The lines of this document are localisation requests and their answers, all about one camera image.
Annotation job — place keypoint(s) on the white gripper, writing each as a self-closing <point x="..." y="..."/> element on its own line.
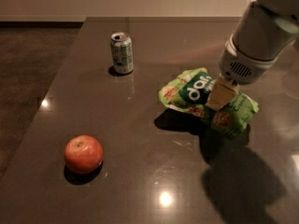
<point x="239" y="66"/>

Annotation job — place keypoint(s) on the green rice chip bag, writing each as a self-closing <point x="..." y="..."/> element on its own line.
<point x="188" y="93"/>

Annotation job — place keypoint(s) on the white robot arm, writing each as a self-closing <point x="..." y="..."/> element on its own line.
<point x="266" y="28"/>

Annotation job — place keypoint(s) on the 7up soda can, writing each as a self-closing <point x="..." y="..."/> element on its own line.
<point x="122" y="53"/>

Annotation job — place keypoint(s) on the red apple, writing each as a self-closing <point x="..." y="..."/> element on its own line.
<point x="83" y="154"/>

